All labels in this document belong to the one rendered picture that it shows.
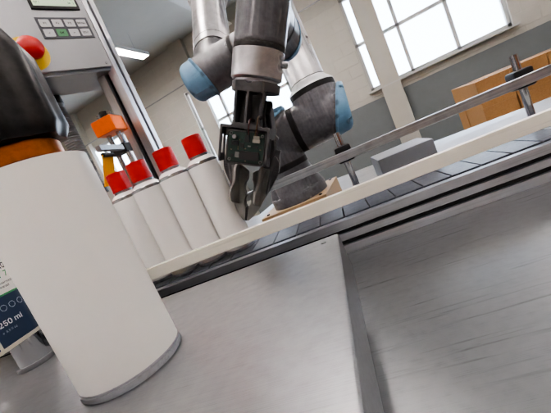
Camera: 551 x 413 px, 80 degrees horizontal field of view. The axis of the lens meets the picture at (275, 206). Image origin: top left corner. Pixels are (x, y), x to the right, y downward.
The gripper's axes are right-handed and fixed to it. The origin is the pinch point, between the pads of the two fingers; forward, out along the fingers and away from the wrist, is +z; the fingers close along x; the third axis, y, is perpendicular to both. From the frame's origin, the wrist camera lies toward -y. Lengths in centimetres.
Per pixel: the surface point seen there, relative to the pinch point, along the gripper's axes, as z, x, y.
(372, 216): -3.3, 19.0, 5.9
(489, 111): -52, 156, -283
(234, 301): 4.0, 3.9, 21.8
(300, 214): -2.0, 8.9, 4.8
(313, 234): 0.5, 11.2, 5.9
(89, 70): -20.9, -34.7, -8.5
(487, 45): -164, 223, -489
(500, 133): -16.3, 33.3, 4.8
